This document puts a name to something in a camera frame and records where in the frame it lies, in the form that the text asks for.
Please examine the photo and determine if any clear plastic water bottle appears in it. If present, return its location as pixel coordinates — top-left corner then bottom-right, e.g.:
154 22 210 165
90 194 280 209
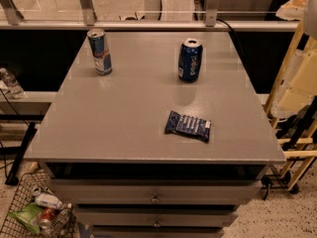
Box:
0 67 25 99

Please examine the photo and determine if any silver can in basket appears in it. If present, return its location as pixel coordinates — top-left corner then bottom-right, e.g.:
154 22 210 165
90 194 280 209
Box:
31 186 43 197

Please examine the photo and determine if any black wire basket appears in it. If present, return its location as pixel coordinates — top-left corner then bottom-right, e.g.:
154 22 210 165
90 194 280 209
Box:
1 172 75 238

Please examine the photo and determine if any black cable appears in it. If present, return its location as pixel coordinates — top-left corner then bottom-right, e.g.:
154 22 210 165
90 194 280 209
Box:
216 18 247 64

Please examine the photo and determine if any blue pepsi can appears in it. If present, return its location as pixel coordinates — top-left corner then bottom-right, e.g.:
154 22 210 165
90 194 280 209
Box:
178 38 203 82

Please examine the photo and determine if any black metal stand leg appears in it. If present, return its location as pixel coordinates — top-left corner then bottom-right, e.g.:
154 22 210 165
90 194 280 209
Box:
5 122 37 185

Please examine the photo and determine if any green chip bag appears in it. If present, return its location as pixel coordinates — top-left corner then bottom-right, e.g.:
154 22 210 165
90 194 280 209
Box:
8 202 44 235

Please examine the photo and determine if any red soda can in basket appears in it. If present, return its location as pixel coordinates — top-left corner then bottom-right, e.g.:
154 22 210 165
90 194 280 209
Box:
39 208 59 229

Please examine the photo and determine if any blue rxbar wrapper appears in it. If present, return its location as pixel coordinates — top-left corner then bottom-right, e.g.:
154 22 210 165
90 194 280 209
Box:
164 111 211 143

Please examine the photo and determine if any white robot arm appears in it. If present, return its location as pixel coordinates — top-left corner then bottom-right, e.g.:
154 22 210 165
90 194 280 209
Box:
303 0 317 40

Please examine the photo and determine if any white plastic bottle in basket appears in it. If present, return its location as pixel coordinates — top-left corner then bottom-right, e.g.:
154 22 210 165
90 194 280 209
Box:
35 193 62 209

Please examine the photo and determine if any grey drawer cabinet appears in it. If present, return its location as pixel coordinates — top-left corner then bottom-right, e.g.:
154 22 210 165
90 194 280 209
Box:
26 32 284 238

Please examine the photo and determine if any red bull can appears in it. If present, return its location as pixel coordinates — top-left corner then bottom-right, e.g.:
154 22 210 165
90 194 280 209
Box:
87 29 112 75

